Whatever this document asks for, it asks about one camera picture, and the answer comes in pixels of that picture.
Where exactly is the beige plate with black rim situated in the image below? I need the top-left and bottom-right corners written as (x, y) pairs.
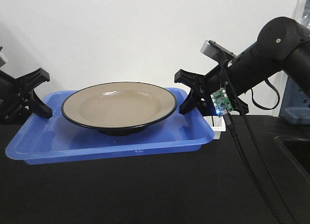
top-left (61, 82), bottom-right (177, 136)

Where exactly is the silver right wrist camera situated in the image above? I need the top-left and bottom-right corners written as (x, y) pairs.
top-left (201, 40), bottom-right (236, 63)

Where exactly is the green circuit board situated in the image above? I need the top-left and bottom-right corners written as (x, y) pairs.
top-left (210, 88), bottom-right (233, 117)

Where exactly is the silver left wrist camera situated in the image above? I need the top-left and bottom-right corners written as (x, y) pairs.
top-left (0, 46), bottom-right (8, 67)

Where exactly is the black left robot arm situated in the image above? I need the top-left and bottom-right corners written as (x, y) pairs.
top-left (0, 68), bottom-right (53, 125)

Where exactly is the clear plastic bag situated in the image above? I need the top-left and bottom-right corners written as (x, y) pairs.
top-left (294, 0), bottom-right (310, 29)

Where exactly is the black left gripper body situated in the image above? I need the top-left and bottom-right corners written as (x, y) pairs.
top-left (0, 75), bottom-right (31, 125)

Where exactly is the blue plastic tray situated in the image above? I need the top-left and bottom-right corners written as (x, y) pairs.
top-left (5, 90), bottom-right (215, 164)

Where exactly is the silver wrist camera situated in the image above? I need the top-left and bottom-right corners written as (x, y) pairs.
top-left (201, 40), bottom-right (236, 63)
top-left (0, 46), bottom-right (8, 67)

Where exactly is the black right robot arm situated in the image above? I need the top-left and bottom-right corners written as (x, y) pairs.
top-left (174, 17), bottom-right (310, 116)

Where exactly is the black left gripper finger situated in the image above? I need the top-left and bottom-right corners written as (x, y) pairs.
top-left (17, 68), bottom-right (50, 89)
top-left (29, 90), bottom-right (53, 119)

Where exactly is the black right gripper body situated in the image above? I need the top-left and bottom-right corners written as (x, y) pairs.
top-left (198, 61), bottom-right (249, 116)

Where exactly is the black sink basin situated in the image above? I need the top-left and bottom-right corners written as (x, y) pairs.
top-left (274, 136), bottom-right (310, 182)

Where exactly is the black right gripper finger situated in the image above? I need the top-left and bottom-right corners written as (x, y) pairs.
top-left (174, 69), bottom-right (203, 88)
top-left (179, 89), bottom-right (205, 115)

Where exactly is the blue perforated box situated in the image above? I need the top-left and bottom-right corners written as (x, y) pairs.
top-left (279, 76), bottom-right (310, 125)

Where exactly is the right white storage bin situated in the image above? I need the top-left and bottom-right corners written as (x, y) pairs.
top-left (204, 116), bottom-right (226, 140)

